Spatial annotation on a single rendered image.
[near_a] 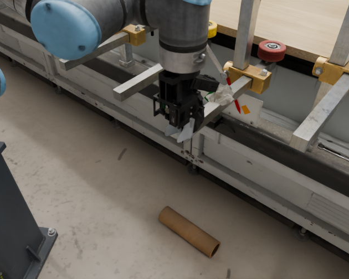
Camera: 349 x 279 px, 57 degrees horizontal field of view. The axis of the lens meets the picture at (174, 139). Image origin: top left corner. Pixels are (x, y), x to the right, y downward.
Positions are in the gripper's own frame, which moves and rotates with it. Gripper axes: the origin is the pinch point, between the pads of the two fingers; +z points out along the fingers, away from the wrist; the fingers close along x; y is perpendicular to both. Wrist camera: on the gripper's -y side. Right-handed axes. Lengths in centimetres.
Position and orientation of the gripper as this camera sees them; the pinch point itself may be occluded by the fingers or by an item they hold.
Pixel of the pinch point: (185, 137)
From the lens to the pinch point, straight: 76.9
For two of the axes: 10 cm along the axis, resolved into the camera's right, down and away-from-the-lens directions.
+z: -0.1, 7.5, 6.6
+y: -6.4, 5.0, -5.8
